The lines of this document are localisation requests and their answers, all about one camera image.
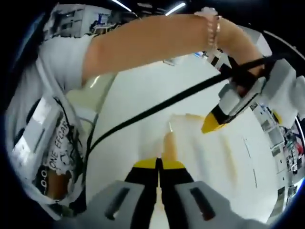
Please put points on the white chest-worn device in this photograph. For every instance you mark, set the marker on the white chest-worn device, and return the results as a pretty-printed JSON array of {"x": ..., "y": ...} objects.
[{"x": 35, "y": 128}]

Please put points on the person's left hand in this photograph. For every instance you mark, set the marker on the person's left hand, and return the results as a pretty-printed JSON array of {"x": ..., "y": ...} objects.
[{"x": 238, "y": 40}]

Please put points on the person in white shirt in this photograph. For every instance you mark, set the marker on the person in white shirt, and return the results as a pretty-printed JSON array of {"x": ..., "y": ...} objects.
[{"x": 28, "y": 71}]

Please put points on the transparent storage box yellow latches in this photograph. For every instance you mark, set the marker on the transparent storage box yellow latches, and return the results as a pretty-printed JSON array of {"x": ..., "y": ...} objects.
[{"x": 190, "y": 143}]

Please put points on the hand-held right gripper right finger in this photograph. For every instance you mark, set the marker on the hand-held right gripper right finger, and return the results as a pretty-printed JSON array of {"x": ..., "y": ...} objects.
[{"x": 178, "y": 190}]

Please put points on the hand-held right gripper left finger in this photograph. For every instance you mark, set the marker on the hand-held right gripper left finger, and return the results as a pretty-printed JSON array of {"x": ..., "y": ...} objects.
[{"x": 140, "y": 190}]

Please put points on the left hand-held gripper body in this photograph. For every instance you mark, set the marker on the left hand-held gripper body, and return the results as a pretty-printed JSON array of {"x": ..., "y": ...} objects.
[{"x": 286, "y": 90}]

